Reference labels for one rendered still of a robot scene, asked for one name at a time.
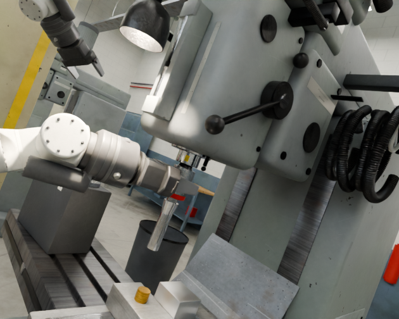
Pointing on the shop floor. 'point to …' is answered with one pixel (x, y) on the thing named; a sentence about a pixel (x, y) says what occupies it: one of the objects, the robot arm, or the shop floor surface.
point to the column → (313, 230)
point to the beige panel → (13, 72)
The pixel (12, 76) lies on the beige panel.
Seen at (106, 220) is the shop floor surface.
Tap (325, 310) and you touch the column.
